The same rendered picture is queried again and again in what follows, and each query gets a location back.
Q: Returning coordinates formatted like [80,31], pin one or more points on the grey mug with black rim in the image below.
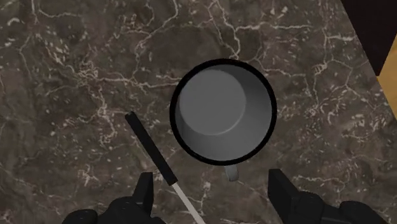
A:
[222,111]

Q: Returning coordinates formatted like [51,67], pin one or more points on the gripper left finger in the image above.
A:
[141,201]

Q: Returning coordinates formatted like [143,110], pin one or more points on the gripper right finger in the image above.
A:
[288,198]

